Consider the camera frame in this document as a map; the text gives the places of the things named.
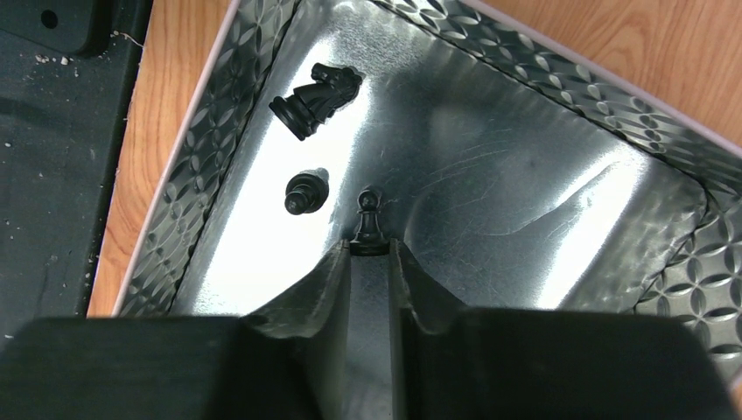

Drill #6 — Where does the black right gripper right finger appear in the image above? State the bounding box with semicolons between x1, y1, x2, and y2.
388;241;737;419

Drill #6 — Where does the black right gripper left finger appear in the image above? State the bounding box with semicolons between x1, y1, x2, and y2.
1;241;351;419

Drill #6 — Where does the black pawn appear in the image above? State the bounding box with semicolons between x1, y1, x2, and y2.
350;188;389;256

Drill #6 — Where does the silver metal tray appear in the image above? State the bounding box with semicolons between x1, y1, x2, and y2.
111;0;742;378

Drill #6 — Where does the black chess piece in tray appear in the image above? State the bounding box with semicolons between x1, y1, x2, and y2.
269;63;363;141
284;168;330;215

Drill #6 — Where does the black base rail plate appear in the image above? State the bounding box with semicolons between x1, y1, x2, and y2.
1;1;152;344

